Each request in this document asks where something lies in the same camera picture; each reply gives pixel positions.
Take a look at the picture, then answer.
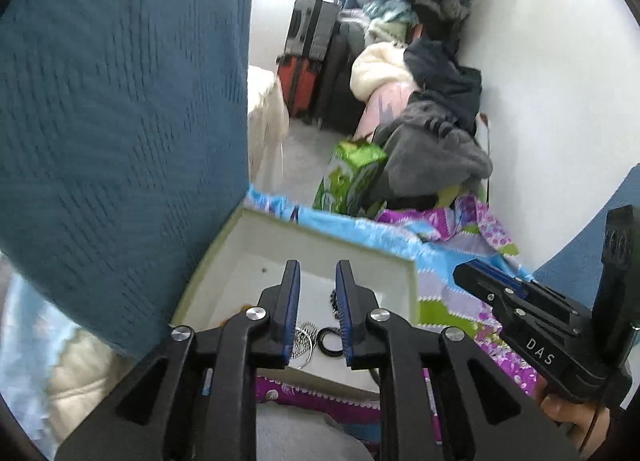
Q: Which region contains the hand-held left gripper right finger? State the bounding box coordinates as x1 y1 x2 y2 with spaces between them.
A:
335 259 581 461

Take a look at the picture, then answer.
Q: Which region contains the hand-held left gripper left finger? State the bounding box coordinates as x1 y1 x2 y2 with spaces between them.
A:
55 260 302 461

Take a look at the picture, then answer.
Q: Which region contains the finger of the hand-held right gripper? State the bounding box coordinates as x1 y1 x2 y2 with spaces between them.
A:
467 260 539 293
453 265 521 315

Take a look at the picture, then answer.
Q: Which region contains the silver key ring ball chain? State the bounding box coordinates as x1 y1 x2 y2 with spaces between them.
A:
292 322 321 371

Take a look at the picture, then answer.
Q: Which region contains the pale green cardboard box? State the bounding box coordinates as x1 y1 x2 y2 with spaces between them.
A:
170 206 420 396

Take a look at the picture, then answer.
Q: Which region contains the person's right hand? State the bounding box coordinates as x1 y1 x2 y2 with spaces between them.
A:
541 392 611 452

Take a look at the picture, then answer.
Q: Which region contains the floral striped bedsheet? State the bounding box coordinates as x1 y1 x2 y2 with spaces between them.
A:
0 185 545 448

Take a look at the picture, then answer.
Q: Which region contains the blue knitted cushion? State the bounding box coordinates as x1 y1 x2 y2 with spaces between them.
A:
0 0 259 360
532 178 640 303

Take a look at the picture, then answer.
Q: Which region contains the grey cloth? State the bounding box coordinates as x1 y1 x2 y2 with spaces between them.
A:
257 402 373 461

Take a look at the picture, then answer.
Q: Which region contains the thin dark pole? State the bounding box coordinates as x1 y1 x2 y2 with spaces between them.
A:
479 113 494 202

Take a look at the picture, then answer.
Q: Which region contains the green carton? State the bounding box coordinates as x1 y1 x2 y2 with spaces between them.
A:
313 138 389 216

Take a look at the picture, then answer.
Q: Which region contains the dark navy jacket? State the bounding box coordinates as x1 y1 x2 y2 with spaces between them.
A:
402 38 484 138

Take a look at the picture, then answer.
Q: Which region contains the pink cloth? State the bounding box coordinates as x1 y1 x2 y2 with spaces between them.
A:
355 81 417 142

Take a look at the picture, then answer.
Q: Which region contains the cream lace tablecloth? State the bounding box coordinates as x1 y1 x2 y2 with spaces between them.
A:
247 66 290 188

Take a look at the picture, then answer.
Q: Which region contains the cream padded cloth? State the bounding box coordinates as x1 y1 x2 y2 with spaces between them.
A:
47 328 147 443

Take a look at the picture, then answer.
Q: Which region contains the red suitcase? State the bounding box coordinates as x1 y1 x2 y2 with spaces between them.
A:
276 55 326 120

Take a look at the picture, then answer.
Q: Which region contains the large black suitcase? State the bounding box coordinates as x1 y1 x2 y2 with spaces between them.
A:
312 21 372 132

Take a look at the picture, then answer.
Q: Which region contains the cream blanket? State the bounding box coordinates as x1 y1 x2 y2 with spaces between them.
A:
350 42 417 98

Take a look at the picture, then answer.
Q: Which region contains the small black suitcase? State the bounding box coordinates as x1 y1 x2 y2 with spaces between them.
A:
284 0 341 62

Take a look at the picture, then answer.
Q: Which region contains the black beaded bracelet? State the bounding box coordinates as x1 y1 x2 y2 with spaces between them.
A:
328 290 346 324

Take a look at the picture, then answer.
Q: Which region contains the thin black cable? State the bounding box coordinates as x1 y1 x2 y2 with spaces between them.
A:
579 405 602 453

